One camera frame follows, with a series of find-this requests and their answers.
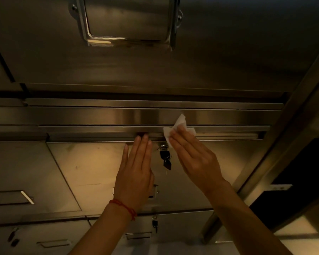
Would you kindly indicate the person's left hand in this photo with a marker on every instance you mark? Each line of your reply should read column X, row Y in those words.
column 134, row 180

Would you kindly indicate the person's right hand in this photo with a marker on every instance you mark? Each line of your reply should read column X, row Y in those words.
column 199, row 164

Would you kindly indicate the person's right fingers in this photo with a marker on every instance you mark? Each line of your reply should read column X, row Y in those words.
column 182, row 140

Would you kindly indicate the person's left little finger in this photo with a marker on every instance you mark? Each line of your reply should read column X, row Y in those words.
column 125, row 158

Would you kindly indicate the person's left thumb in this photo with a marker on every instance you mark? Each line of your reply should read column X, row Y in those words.
column 152, row 180

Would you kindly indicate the person's left middle finger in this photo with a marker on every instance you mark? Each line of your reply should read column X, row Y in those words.
column 143, row 150

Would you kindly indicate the white tissue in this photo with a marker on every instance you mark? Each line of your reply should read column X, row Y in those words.
column 179, row 122

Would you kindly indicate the person's right forearm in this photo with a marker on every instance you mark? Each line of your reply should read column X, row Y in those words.
column 244, row 225

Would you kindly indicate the person's left forearm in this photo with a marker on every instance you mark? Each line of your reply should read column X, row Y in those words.
column 106, row 233

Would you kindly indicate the black keys in lock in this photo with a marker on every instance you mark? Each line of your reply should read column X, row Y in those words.
column 165, row 156

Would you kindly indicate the wide steel drawer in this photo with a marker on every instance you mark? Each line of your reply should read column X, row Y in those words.
column 95, row 172

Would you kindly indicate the small black key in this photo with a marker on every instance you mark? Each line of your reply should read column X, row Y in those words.
column 155, row 224

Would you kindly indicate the low steel drawer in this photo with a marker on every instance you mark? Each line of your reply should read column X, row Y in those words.
column 42, row 236
column 175, row 228

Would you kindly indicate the steel cabinet door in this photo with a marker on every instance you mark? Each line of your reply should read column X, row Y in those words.
column 228, row 50

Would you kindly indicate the small white label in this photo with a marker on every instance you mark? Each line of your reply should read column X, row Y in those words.
column 281, row 187

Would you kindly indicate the dark key pair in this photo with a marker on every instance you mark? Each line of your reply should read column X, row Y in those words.
column 13, row 236

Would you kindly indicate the steel post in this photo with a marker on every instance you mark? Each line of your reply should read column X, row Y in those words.
column 289, row 130

